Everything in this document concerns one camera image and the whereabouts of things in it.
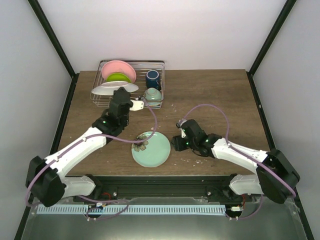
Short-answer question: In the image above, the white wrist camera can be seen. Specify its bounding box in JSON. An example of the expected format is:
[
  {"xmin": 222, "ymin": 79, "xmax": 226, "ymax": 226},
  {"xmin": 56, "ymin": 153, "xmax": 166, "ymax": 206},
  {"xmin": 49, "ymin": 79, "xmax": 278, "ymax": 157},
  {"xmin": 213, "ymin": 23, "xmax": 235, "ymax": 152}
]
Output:
[
  {"xmin": 176, "ymin": 119, "xmax": 188, "ymax": 138},
  {"xmin": 129, "ymin": 100, "xmax": 145, "ymax": 111}
]

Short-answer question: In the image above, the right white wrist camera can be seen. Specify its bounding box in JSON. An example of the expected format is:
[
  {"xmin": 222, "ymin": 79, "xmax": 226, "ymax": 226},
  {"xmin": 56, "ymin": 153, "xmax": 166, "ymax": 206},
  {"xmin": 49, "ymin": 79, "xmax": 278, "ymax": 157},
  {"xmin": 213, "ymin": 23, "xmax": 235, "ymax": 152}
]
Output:
[{"xmin": 176, "ymin": 119, "xmax": 188, "ymax": 138}]

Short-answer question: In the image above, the light blue slotted strip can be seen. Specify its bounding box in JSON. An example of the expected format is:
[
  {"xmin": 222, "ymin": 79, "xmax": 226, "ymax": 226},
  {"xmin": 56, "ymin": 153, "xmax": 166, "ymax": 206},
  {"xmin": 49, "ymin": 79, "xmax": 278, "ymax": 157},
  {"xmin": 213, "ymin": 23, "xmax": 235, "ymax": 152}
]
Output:
[{"xmin": 36, "ymin": 204, "xmax": 226, "ymax": 216}]

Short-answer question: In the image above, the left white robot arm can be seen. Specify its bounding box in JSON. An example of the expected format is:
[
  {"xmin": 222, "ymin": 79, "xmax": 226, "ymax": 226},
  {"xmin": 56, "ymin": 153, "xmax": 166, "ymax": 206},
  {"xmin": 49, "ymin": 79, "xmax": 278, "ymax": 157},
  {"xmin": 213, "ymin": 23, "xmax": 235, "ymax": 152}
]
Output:
[{"xmin": 25, "ymin": 87, "xmax": 133, "ymax": 207}]

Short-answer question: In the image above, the red plate underneath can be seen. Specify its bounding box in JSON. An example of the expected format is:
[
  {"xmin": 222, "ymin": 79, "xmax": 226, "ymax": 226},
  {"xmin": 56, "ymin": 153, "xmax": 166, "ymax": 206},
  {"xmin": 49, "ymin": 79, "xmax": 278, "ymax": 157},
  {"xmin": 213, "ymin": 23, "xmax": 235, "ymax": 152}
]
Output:
[{"xmin": 91, "ymin": 81, "xmax": 139, "ymax": 96}]

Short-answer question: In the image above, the dark blue mug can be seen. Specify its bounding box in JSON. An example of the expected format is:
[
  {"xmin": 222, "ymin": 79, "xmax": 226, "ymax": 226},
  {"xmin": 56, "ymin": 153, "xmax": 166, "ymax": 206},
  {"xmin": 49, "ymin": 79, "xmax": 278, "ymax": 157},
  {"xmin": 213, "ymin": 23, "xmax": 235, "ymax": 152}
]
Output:
[{"xmin": 145, "ymin": 69, "xmax": 161, "ymax": 91}]

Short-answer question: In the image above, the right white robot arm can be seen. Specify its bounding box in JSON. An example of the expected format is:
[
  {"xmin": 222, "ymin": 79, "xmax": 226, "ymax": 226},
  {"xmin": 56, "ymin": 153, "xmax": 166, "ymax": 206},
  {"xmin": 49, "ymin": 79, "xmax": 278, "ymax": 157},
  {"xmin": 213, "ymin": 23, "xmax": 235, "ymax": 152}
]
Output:
[{"xmin": 171, "ymin": 119, "xmax": 300, "ymax": 204}]

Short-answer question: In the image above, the green floral bowl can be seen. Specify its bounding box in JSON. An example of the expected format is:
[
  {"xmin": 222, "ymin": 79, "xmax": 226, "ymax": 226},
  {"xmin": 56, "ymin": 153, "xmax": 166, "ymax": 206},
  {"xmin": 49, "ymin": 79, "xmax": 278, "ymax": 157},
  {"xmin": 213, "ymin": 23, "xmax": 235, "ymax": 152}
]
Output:
[{"xmin": 143, "ymin": 87, "xmax": 162, "ymax": 101}]

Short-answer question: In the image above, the pink plate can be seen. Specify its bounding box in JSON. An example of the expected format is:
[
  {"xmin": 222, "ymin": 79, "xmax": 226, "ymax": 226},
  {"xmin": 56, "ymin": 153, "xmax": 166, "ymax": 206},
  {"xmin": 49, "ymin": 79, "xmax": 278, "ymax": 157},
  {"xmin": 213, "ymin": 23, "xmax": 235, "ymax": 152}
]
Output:
[{"xmin": 101, "ymin": 60, "xmax": 137, "ymax": 83}]

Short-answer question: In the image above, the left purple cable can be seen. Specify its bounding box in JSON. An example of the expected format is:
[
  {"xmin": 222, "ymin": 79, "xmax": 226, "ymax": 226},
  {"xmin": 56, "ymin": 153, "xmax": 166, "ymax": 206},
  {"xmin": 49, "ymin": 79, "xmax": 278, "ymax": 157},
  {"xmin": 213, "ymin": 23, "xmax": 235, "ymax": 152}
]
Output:
[{"xmin": 24, "ymin": 96, "xmax": 159, "ymax": 207}]

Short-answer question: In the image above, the purple cable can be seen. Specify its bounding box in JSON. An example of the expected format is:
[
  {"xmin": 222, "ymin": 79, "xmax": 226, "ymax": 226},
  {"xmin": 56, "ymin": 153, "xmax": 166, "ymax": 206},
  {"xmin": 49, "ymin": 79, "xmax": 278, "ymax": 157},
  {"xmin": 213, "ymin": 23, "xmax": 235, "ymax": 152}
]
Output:
[
  {"xmin": 24, "ymin": 96, "xmax": 159, "ymax": 207},
  {"xmin": 182, "ymin": 103, "xmax": 297, "ymax": 221}
]

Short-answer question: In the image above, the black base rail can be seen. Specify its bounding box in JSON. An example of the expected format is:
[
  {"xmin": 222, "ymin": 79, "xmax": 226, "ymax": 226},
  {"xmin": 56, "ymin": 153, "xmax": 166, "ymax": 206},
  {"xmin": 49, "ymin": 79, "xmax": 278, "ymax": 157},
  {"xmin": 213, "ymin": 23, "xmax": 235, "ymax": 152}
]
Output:
[{"xmin": 75, "ymin": 174, "xmax": 256, "ymax": 204}]

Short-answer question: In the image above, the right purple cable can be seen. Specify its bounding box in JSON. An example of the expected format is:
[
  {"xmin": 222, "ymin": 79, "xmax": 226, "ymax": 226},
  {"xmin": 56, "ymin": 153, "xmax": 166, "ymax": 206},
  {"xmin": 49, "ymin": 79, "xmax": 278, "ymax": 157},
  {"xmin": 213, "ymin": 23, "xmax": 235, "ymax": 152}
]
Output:
[{"xmin": 182, "ymin": 103, "xmax": 297, "ymax": 221}]

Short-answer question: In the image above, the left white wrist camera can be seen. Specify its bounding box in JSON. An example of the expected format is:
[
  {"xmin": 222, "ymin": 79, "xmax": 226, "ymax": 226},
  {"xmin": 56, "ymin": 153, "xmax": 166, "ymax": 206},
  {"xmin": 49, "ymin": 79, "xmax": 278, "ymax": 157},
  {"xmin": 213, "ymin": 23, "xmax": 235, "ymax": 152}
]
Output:
[{"xmin": 129, "ymin": 100, "xmax": 145, "ymax": 111}]

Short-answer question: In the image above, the lime green small plate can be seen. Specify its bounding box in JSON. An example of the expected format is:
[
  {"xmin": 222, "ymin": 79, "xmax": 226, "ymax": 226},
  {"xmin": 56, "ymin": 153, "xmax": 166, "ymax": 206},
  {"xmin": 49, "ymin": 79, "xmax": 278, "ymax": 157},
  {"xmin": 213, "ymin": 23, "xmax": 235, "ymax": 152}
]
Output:
[{"xmin": 105, "ymin": 72, "xmax": 131, "ymax": 83}]

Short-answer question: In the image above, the wire dish rack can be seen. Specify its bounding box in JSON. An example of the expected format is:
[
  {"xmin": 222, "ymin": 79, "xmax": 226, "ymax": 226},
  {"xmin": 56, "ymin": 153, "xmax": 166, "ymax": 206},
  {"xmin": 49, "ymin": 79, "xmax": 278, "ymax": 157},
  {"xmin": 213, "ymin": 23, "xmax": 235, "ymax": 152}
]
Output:
[{"xmin": 90, "ymin": 59, "xmax": 165, "ymax": 109}]

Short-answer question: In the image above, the green floral plate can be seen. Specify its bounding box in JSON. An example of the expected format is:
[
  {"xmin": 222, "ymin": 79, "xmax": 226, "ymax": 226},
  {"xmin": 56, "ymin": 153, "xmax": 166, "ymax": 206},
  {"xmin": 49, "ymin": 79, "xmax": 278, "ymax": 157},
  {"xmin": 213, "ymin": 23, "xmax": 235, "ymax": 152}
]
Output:
[{"xmin": 131, "ymin": 131, "xmax": 171, "ymax": 168}]

